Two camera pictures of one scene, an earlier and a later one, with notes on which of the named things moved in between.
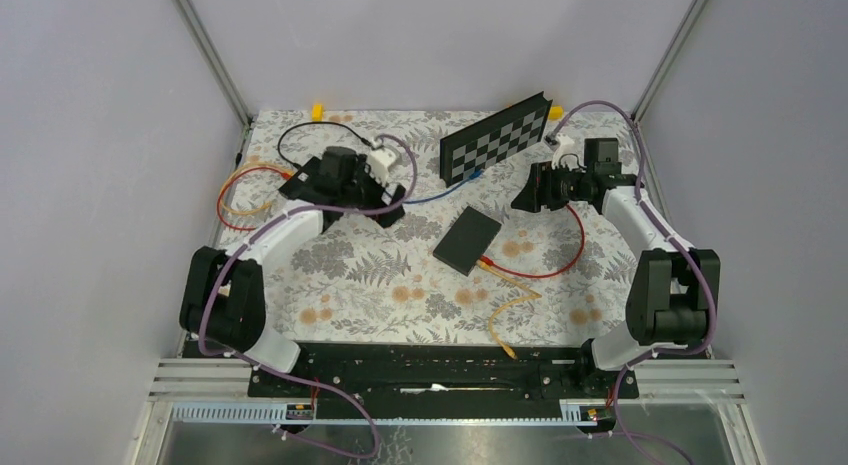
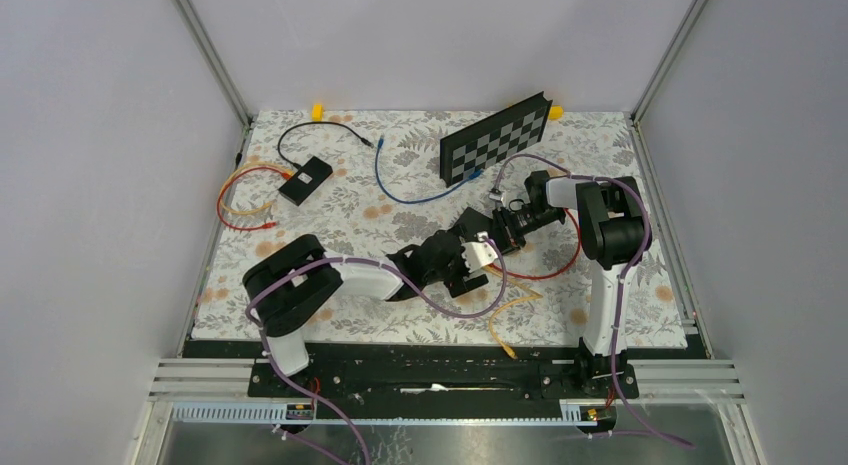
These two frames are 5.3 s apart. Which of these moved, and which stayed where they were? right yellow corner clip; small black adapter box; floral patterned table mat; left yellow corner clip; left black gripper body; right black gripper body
Moved: left black gripper body; right black gripper body
Stayed: right yellow corner clip; floral patterned table mat; left yellow corner clip; small black adapter box
